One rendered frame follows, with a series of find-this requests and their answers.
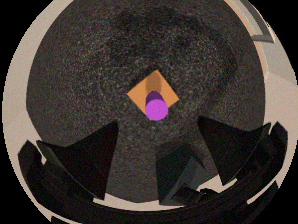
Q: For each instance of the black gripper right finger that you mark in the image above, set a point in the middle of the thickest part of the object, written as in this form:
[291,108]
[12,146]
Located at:
[230,147]

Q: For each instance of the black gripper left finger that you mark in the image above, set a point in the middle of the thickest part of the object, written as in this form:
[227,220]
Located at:
[88,160]

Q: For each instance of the purple marker cap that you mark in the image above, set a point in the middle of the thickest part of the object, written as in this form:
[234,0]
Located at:
[156,107]

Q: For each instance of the orange block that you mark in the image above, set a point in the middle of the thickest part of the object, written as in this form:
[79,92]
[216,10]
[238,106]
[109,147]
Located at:
[152,83]

